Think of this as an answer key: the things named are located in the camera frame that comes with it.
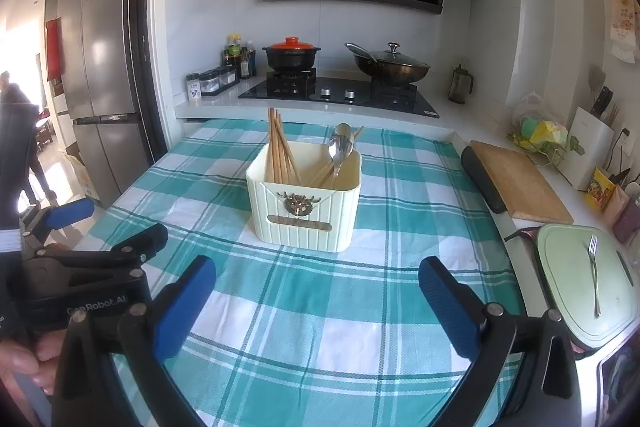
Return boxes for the red wall hanging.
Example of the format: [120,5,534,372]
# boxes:
[46,18,63,80]

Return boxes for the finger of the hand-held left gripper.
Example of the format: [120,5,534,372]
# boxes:
[107,222,169,264]
[20,197,96,253]

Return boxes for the black-handled kitchen knife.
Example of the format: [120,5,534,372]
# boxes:
[590,86,615,118]

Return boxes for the dark soy sauce bottle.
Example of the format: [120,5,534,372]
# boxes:
[240,40,257,80]

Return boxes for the hanging printed food packet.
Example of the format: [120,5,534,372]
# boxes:
[607,0,640,64]

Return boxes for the wooden cutting board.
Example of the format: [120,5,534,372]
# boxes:
[470,140,575,225]

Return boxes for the cardboard box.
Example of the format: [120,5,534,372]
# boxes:
[62,152,98,202]

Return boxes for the cream ribbed utensil holder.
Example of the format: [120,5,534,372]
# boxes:
[245,142,362,253]

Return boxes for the white knife block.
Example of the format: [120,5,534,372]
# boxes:
[567,106,616,192]

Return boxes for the teal plaid tablecloth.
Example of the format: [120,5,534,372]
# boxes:
[87,119,531,427]

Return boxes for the dark wok with glass lid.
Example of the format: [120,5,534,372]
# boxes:
[355,42,432,85]

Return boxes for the pale green electric pan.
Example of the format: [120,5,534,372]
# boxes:
[504,223,640,353]

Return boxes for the purple glass jar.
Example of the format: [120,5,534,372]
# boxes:
[612,194,640,245]

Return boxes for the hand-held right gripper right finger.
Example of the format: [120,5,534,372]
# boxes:
[418,256,583,427]

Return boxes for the yellow green plastic bags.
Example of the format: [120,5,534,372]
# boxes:
[509,93,586,158]

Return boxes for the silver refrigerator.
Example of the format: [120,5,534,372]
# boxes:
[55,0,153,208]

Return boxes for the yellow printed cup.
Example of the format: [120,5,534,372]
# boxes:
[586,167,617,210]

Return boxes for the black clay pot, red lid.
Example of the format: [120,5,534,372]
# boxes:
[262,37,323,72]

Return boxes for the pink cup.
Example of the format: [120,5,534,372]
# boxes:
[604,184,632,228]

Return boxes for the black gas cooktop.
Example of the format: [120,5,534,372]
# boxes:
[237,69,441,118]

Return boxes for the steel fork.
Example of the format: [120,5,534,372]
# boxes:
[587,234,602,319]

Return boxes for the metal ladle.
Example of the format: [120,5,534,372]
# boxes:
[344,42,378,64]

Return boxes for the dark glass pitcher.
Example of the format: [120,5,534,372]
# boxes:
[447,64,474,104]

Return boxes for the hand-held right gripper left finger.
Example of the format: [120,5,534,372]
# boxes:
[50,255,218,427]

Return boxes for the black rolled mat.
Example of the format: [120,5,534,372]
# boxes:
[460,146,508,214]

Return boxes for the yellow-capped sauce bottle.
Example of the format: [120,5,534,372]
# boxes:
[227,33,243,68]

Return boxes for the wide-handled steel spoon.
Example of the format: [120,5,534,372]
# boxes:
[330,123,357,180]

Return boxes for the person's left hand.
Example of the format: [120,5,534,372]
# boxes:
[0,334,65,398]

